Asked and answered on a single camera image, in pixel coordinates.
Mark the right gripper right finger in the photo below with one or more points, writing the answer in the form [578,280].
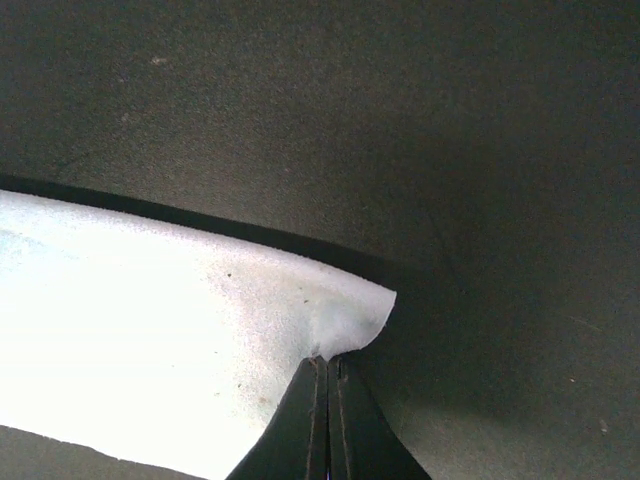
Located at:
[361,443]

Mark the light blue cleaning cloth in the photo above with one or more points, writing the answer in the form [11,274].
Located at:
[157,343]

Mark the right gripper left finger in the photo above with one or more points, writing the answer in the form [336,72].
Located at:
[294,444]

